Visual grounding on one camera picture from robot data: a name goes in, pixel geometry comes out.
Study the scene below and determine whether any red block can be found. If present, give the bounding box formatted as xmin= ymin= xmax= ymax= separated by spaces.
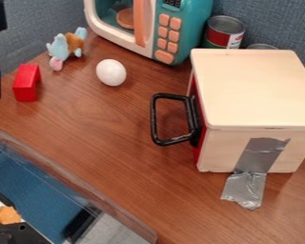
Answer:
xmin=10 ymin=63 xmax=44 ymax=103

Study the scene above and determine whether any blue plush animal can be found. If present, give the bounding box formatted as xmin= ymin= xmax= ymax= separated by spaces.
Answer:
xmin=44 ymin=27 xmax=90 ymax=72

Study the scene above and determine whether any white toy egg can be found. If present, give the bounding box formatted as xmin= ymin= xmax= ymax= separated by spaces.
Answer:
xmin=93 ymin=58 xmax=129 ymax=88

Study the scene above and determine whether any orange toy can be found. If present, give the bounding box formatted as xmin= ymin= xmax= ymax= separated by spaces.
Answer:
xmin=0 ymin=205 xmax=25 ymax=226

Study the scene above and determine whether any toy microwave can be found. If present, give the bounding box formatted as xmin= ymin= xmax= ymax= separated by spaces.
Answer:
xmin=82 ymin=0 xmax=215 ymax=67

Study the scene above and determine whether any red and silver can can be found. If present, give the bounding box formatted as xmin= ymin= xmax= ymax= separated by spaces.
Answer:
xmin=202 ymin=14 xmax=247 ymax=50

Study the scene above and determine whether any cabinet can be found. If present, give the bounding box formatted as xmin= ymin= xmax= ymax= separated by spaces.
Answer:
xmin=187 ymin=48 xmax=305 ymax=174

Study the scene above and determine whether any grey tape strip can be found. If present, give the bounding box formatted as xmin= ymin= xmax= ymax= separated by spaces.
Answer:
xmin=219 ymin=136 xmax=293 ymax=212

